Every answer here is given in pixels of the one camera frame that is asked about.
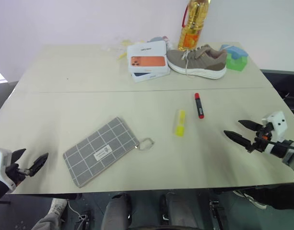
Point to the red and black marker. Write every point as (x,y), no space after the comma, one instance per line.
(199,106)

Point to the white bystander shoe black trouser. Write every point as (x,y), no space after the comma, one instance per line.
(269,197)

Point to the black metal stand frame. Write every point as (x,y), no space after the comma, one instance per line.
(83,220)
(217,213)

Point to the white bystander shoe grey trouser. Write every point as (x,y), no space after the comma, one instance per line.
(53,213)

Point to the grey blue small object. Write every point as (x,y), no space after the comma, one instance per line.
(156,38)

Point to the yellow cooking oil bottle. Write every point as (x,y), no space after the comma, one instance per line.
(193,26)

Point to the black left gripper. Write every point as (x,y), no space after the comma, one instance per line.
(15,173)

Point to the grey checked pouch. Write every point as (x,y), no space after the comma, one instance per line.
(101,151)

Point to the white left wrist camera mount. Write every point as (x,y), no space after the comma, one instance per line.
(0,167)

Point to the pink white small object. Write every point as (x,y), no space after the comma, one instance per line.
(168,41)

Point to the clear plastic wrapper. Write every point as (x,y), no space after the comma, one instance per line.
(124,49)

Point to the white orange phone box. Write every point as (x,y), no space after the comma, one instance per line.
(148,58)

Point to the dark rounded robot leg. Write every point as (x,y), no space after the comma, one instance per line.
(118,210)

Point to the yellow highlighter pen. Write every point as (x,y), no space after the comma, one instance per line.
(179,123)

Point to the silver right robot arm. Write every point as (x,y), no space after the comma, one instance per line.
(290,155)

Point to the dark furniture beside table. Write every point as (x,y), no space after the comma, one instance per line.
(284,91)

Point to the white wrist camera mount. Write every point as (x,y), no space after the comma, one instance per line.
(0,167)
(277,124)

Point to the blue phone box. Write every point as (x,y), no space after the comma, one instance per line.
(149,76)

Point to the green sponge block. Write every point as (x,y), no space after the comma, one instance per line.
(236,62)

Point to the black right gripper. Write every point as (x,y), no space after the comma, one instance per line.
(261,141)

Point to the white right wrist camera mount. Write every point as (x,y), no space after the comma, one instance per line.
(277,124)

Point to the brown sneaker white sole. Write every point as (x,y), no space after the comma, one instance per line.
(197,62)

